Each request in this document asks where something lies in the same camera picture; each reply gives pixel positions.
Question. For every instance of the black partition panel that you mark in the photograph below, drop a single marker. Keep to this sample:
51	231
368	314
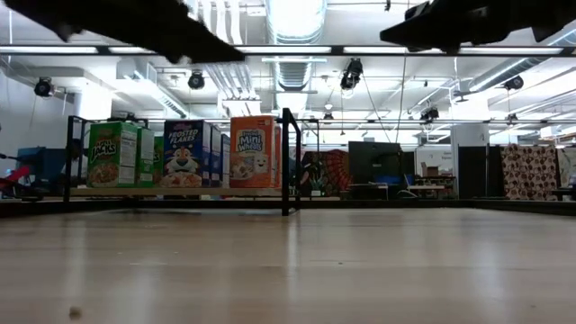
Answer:
472	171

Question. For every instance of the long suspended linear light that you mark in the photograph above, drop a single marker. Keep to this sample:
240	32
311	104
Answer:
315	49

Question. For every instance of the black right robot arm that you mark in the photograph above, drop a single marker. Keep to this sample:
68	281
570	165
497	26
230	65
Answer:
560	13

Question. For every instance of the white rectangular ceiling duct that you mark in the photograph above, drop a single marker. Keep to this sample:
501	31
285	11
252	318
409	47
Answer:
139	85

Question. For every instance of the red patterned cloth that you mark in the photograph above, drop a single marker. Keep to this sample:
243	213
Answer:
330	171

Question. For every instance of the red plastic object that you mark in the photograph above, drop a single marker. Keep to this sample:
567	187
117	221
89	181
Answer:
15	175

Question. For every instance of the green Apple Jacks cereal box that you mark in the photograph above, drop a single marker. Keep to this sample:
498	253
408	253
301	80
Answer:
159	161
145	157
112	155

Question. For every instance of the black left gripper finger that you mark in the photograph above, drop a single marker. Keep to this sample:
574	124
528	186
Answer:
202	40
216	59

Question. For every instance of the black monitor screen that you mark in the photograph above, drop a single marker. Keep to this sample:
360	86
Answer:
374	162

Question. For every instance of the black ceiling spotlight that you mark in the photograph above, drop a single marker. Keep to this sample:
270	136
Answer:
351	74
514	82
196	80
429	113
43	87

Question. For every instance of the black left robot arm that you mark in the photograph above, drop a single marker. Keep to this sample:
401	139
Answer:
27	9

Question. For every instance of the brown patterned curtain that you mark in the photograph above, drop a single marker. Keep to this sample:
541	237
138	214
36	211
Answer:
528	172

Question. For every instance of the silver round air duct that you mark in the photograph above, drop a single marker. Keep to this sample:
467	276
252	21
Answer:
294	18

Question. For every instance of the black aluminium table frame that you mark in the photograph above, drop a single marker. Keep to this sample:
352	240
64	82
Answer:
405	204

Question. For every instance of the cardboard box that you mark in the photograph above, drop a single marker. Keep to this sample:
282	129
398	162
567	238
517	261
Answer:
432	171

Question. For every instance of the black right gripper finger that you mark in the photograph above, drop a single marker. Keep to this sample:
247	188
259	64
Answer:
409	44
414	29

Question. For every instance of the small crumb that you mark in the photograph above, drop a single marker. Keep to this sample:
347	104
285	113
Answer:
75	312

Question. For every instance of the blue partition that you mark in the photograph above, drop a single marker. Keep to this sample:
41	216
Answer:
40	162

